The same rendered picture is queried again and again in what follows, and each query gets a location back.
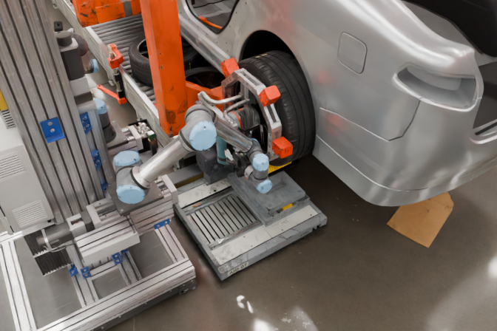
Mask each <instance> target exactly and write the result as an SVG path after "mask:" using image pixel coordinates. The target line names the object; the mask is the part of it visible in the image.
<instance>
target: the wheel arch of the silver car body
mask: <svg viewBox="0 0 497 331"><path fill-rule="evenodd" d="M272 50H280V51H283V52H287V53H288V54H289V55H291V56H293V57H294V56H295V54H294V53H293V52H292V50H291V48H290V47H289V46H288V45H287V43H286V42H284V40H282V39H281V37H279V36H278V35H277V34H276V33H274V32H272V31H270V30H267V29H262V28H260V29H255V30H252V31H251V32H250V33H249V34H248V35H247V36H246V37H245V39H244V40H243V42H242V45H241V47H240V51H239V55H238V59H237V62H240V61H241V60H244V59H247V58H251V57H254V56H256V55H260V54H263V53H265V52H270V51H272ZM295 59H297V57H296V56H295ZM297 61H298V60H297ZM298 62H299V61H298ZM316 136H317V125H316ZM316 136H315V143H316ZM314 148H315V144H314ZM313 153H314V150H313V152H312V155H313Z"/></svg>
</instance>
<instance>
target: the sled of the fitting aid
mask: <svg viewBox="0 0 497 331"><path fill-rule="evenodd" d="M239 170H240V169H238V170H236V171H233V172H232V173H229V174H227V180H228V183H229V184H230V185H231V187H232V188H233V189H234V190H235V191H236V192H237V193H238V194H239V196H240V197H241V198H242V199H243V201H244V202H245V203H246V204H247V206H248V207H250V209H251V210H252V211H253V212H254V213H255V215H256V216H257V217H258V218H259V220H260V221H261V222H262V223H263V224H264V225H265V226H266V227H267V226H269V225H271V224H273V223H275V222H277V221H279V220H280V219H282V218H284V217H286V216H288V215H290V214H292V213H294V212H296V211H298V210H300V209H302V208H304V207H306V206H308V205H309V200H310V197H309V196H308V195H307V194H305V196H304V197H303V198H301V199H299V200H297V201H295V202H293V203H291V204H289V205H287V206H285V207H283V208H281V209H279V210H277V211H275V212H273V213H271V214H268V213H267V212H266V211H265V210H264V209H263V207H262V206H261V205H260V204H259V203H258V202H257V200H256V199H255V198H253V196H252V195H251V194H250V193H249V192H248V190H247V189H246V188H245V187H244V186H243V184H242V183H241V182H240V181H239V180H238V179H237V175H236V173H237V172H238V171H239Z"/></svg>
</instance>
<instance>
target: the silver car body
mask: <svg viewBox="0 0 497 331"><path fill-rule="evenodd" d="M177 9H178V16H179V23H180V34H181V35H182V36H183V37H184V38H185V39H186V40H187V41H188V42H189V43H190V44H191V45H192V46H193V47H194V48H195V49H196V50H197V51H198V52H199V53H200V54H201V55H202V56H203V57H204V58H205V59H206V60H207V61H208V62H209V63H210V64H212V65H213V66H214V67H215V68H216V69H217V70H218V71H220V72H221V73H222V74H223V71H222V68H221V66H220V64H221V63H222V62H223V61H224V60H227V59H230V58H235V60H236V62H237V59H238V55H239V51H240V47H241V45H242V42H243V40H244V39H245V37H246V36H247V35H248V34H249V33H250V32H251V31H252V30H255V29H260V28H262V29H267V30H270V31H272V32H274V33H276V34H277V35H278V36H279V37H281V39H282V40H284V42H286V43H287V45H288V46H289V47H290V48H291V50H292V52H293V53H294V54H295V56H296V57H297V60H298V61H299V63H300V65H301V67H302V70H303V72H304V73H305V76H306V79H307V82H308V85H309V88H310V90H311V95H312V98H313V102H314V110H315V115H316V125H317V136H316V143H315V148H314V153H313V155H314V156H315V157H316V158H317V159H318V160H319V161H320V162H321V163H322V164H324V165H325V166H326V167H327V168H328V169H329V170H330V171H332V172H333V173H334V174H335V175H336V176H337V177H338V178H340V179H341V181H343V182H344V183H345V184H346V185H347V186H348V187H349V188H350V189H352V190H353V191H354V192H355V193H356V194H357V195H359V196H360V197H361V198H363V199H364V200H365V201H367V202H369V203H371V204H374V205H380V206H390V207H393V206H402V205H409V204H413V203H416V202H421V201H424V200H426V199H430V198H433V197H436V196H438V195H440V194H443V193H446V192H448V191H450V190H453V189H454V188H457V187H459V186H460V185H463V184H465V183H466V182H469V181H471V180H473V179H475V178H476V177H478V176H480V175H482V174H483V173H485V172H487V171H489V170H490V169H492V168H494V167H496V166H497V0H177ZM223 75H224V74H223ZM224 76H225V75H224Z"/></svg>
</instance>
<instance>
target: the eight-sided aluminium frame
mask: <svg viewBox="0 0 497 331"><path fill-rule="evenodd" d="M237 81H239V82H241V83H242V84H243V85H244V86H245V87H247V88H248V89H249V90H250V91H251V92H252V93H254V95H255V97H256V99H257V102H258V104H259V106H260V109H261V111H262V113H263V117H264V118H265V121H266V123H267V126H268V152H267V154H266V156H267V157H268V161H272V160H274V159H276V158H278V156H277V155H276V154H275V153H274V152H273V151H272V141H273V140H276V139H277V138H280V137H281V130H282V125H281V122H280V119H279V118H278V116H277V113H276V110H275V108H274V105H273V104H270V105H268V106H267V107H268V108H267V107H266V106H263V104H262V102H261V100H260V98H259V96H258V95H259V94H260V93H261V92H262V90H263V89H265V88H266V86H265V85H264V84H263V83H261V82H259V81H258V80H257V79H256V78H255V77H254V76H253V75H251V74H250V73H249V72H247V70H246V69H244V68H242V69H239V70H236V71H233V73H232V74H230V75H229V76H228V77H227V78H226V79H225V80H223V81H222V82H221V87H222V99H226V98H231V97H234V89H233V85H234V84H235V83H236V82H237ZM228 104H229V106H231V105H233V104H234V101H233V102H230V103H225V104H223V108H222V110H223V112H224V110H225V109H226V108H228V107H229V106H228ZM268 111H269V112H268ZM269 113H270V114H269ZM270 115H271V116H270Z"/></svg>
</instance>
